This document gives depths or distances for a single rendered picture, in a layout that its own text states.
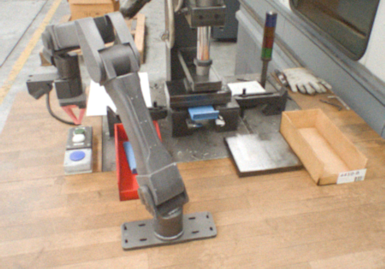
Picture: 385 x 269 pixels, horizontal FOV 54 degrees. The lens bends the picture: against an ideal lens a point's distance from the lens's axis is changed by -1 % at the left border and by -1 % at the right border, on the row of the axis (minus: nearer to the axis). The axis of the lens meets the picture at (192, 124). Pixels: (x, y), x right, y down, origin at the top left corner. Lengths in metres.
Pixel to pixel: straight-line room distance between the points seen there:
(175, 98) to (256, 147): 0.26
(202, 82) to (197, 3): 0.21
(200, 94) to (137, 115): 0.36
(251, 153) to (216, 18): 0.36
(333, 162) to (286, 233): 0.30
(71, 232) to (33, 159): 0.30
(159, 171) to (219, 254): 0.21
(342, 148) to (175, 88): 0.49
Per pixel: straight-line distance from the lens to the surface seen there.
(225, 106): 1.10
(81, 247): 0.84
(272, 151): 1.05
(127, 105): 0.73
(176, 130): 1.10
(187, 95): 1.05
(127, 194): 0.90
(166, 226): 0.79
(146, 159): 0.73
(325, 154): 1.11
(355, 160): 1.06
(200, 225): 0.84
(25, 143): 1.18
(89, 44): 0.74
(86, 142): 1.07
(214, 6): 0.98
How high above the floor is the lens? 1.53
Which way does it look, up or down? 33 degrees down
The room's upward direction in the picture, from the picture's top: 1 degrees clockwise
